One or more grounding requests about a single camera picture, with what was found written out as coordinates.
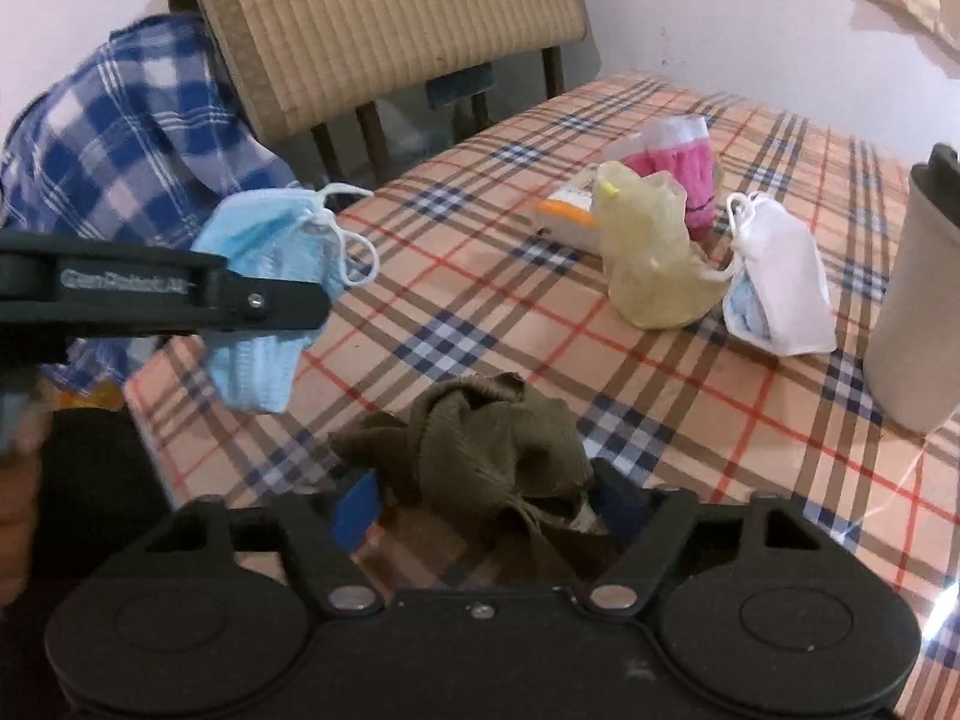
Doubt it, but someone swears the dark cloth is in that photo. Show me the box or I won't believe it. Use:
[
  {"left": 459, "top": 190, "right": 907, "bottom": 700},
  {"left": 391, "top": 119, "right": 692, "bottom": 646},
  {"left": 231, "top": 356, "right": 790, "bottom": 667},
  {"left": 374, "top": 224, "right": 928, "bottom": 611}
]
[{"left": 34, "top": 405, "right": 177, "bottom": 586}]

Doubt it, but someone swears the blue plaid shirt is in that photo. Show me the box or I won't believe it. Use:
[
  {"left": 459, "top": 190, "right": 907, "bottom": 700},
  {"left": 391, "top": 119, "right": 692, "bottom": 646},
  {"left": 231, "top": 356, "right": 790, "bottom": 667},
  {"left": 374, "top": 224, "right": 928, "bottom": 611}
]
[{"left": 0, "top": 11, "right": 302, "bottom": 391}]

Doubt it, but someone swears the wooden chair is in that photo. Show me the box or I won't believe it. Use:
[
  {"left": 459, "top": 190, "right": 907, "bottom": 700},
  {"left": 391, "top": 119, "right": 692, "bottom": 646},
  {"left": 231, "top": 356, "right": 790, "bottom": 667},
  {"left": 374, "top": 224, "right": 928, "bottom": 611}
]
[{"left": 309, "top": 45, "right": 567, "bottom": 188}]

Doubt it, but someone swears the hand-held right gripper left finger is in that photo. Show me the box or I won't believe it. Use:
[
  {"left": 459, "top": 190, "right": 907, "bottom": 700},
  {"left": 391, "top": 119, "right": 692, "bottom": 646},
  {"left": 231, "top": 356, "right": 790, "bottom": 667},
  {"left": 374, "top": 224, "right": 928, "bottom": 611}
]
[{"left": 139, "top": 466, "right": 387, "bottom": 616}]

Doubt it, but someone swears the plaid tablecloth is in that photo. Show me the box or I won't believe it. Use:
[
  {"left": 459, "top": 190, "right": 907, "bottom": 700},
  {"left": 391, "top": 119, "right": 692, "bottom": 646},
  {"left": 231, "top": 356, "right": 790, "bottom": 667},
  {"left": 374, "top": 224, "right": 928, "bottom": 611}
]
[{"left": 124, "top": 73, "right": 960, "bottom": 720}]

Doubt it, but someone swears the person's left forearm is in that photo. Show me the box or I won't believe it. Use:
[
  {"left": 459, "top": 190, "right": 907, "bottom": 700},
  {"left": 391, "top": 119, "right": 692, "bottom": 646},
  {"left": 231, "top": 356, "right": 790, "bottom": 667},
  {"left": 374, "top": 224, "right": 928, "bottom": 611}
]
[{"left": 0, "top": 454, "right": 42, "bottom": 605}]

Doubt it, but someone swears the white orange tissue packet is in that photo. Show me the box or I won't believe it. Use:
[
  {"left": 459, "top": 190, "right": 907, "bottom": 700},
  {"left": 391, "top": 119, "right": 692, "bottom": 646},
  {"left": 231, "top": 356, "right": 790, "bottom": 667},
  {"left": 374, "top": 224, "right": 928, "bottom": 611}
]
[{"left": 536, "top": 165, "right": 608, "bottom": 248}]

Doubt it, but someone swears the light blue face mask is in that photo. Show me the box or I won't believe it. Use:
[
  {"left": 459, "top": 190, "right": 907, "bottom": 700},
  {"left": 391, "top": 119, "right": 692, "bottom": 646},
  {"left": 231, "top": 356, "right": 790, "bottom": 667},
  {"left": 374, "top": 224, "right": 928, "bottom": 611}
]
[{"left": 191, "top": 181, "right": 382, "bottom": 415}]

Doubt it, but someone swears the beige cup with black lid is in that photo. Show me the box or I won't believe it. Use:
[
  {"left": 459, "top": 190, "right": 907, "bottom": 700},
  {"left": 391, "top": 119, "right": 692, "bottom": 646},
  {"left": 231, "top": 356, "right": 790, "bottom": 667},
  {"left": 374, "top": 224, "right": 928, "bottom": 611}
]
[{"left": 862, "top": 141, "right": 960, "bottom": 436}]

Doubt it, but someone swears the yellow translucent plastic bag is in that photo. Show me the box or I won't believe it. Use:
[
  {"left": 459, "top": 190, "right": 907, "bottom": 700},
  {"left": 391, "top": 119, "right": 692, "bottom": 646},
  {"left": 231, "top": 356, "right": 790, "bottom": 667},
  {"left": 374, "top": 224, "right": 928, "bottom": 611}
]
[{"left": 592, "top": 161, "right": 732, "bottom": 331}]

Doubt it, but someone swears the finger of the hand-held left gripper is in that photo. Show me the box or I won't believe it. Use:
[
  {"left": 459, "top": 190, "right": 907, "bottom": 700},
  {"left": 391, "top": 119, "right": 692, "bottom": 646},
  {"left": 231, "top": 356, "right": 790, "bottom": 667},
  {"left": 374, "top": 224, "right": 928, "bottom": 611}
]
[{"left": 223, "top": 272, "right": 332, "bottom": 336}]

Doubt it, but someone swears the pink sock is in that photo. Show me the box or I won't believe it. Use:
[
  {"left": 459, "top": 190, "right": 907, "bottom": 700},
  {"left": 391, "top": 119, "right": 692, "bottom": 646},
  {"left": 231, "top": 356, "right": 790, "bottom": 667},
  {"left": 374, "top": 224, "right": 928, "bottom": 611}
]
[{"left": 622, "top": 114, "right": 717, "bottom": 241}]

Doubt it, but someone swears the orange cloth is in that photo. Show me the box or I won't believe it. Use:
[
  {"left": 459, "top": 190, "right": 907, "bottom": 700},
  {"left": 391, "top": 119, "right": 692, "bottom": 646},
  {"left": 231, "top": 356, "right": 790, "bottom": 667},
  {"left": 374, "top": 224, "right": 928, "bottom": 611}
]
[{"left": 34, "top": 371, "right": 128, "bottom": 413}]

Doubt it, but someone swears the white face mask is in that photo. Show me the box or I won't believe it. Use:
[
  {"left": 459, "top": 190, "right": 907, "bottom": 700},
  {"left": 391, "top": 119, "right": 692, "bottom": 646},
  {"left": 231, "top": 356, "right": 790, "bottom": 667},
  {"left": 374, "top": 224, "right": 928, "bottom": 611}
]
[{"left": 724, "top": 191, "right": 839, "bottom": 357}]

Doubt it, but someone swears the olive green knit cloth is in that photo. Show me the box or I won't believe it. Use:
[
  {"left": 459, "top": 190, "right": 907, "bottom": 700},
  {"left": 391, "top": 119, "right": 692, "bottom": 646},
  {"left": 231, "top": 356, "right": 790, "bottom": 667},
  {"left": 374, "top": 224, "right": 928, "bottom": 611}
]
[{"left": 328, "top": 373, "right": 623, "bottom": 593}]

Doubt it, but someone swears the small blue white packet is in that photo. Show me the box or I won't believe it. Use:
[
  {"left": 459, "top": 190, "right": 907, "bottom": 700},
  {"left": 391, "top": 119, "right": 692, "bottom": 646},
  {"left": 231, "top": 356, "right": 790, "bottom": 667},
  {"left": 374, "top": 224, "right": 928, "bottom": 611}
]
[{"left": 724, "top": 274, "right": 777, "bottom": 352}]

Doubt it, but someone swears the woven straw mat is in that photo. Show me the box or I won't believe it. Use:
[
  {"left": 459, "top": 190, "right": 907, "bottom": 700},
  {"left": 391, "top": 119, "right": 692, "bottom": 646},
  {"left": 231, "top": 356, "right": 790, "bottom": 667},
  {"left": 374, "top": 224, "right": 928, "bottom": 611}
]
[{"left": 166, "top": 0, "right": 587, "bottom": 145}]

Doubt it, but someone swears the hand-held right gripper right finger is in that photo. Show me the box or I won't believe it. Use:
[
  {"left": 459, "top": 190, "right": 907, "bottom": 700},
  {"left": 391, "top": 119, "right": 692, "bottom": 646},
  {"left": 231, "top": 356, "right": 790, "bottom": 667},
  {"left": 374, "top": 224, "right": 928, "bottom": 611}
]
[{"left": 581, "top": 457, "right": 815, "bottom": 616}]

